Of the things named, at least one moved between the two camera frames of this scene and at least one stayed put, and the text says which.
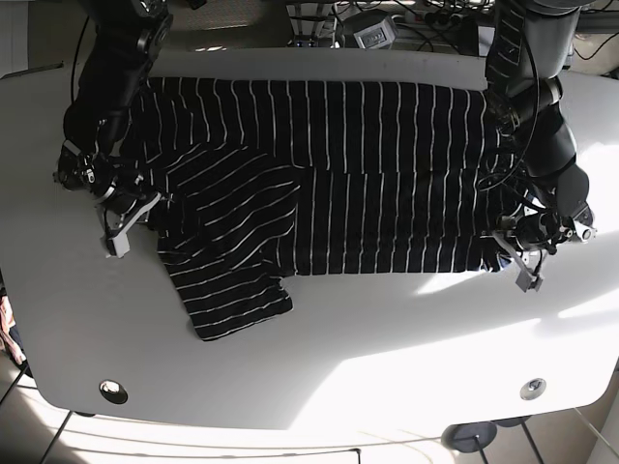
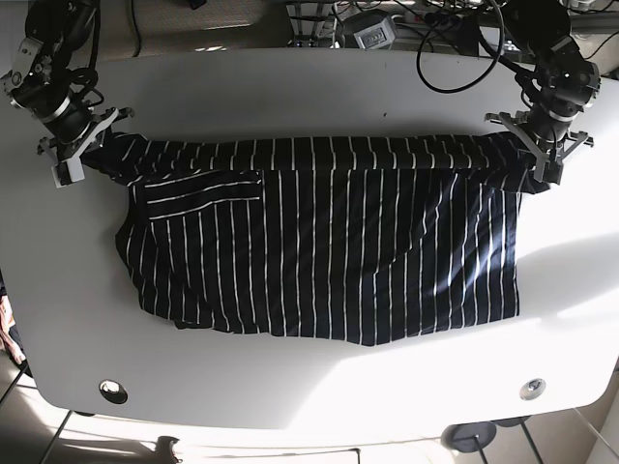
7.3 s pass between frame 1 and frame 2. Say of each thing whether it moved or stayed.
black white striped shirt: moved
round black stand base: stayed
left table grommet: stayed
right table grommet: stayed
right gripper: moved
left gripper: moved
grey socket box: stayed
